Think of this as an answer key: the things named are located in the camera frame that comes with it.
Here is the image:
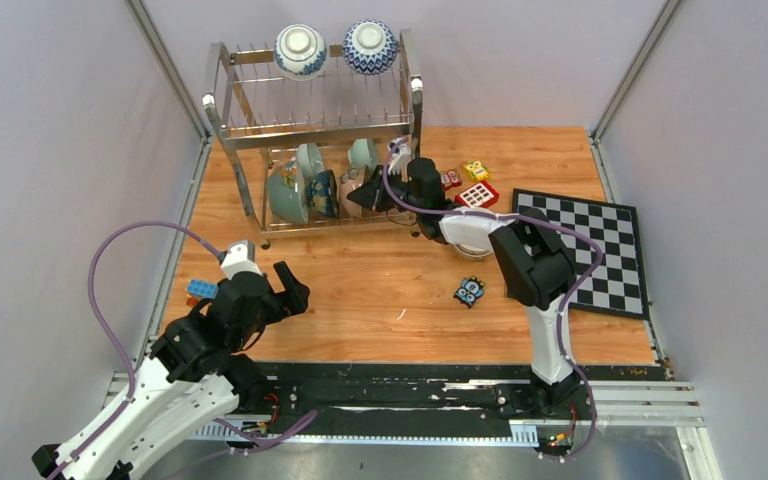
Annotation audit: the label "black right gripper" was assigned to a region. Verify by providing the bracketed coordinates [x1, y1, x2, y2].
[349, 165, 425, 216]

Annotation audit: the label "cream bowl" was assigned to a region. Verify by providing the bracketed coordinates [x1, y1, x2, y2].
[453, 244, 493, 261]

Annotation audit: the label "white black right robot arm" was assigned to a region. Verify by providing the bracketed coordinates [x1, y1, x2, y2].
[347, 158, 580, 418]

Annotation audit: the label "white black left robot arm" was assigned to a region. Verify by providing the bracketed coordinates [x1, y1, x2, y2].
[32, 262, 310, 479]

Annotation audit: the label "steel two-tier dish rack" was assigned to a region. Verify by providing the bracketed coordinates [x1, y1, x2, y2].
[202, 29, 423, 249]

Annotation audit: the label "small celadon cup right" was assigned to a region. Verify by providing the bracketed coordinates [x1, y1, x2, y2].
[348, 138, 379, 172]

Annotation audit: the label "small celadon cup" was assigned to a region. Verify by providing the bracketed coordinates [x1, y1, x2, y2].
[296, 143, 326, 181]
[348, 138, 379, 172]

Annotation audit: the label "dark blue floral bowl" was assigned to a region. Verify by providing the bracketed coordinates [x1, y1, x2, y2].
[306, 169, 340, 219]

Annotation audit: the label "small celadon cup left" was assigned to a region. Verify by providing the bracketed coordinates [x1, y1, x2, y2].
[296, 143, 326, 181]

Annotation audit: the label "red owl toy block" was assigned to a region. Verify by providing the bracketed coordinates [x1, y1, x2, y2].
[440, 170, 462, 191]

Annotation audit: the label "blue orange toy car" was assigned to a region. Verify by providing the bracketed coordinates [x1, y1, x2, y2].
[185, 279, 218, 307]

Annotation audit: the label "yellow owl toy block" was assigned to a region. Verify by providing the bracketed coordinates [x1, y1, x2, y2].
[463, 160, 490, 182]

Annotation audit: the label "red calculator toy block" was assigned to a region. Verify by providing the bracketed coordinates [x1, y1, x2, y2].
[455, 180, 500, 208]

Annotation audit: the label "blue owl toy block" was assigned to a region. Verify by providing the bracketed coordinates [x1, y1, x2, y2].
[453, 276, 485, 309]

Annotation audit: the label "blue white patterned bowl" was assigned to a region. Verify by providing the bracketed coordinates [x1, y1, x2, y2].
[342, 19, 399, 76]

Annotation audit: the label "white blue floral bowl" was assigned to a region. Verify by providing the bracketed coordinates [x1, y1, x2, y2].
[273, 24, 329, 82]

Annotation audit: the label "black white checkerboard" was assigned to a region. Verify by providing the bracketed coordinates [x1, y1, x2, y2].
[511, 188, 651, 321]

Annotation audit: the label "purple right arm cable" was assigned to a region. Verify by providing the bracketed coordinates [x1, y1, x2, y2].
[381, 137, 605, 462]

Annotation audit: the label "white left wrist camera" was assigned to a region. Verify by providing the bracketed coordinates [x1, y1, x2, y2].
[220, 240, 262, 280]

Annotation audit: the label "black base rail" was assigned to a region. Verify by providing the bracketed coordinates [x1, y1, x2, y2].
[186, 362, 704, 458]

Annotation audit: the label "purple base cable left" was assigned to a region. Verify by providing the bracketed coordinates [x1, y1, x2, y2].
[214, 409, 319, 458]

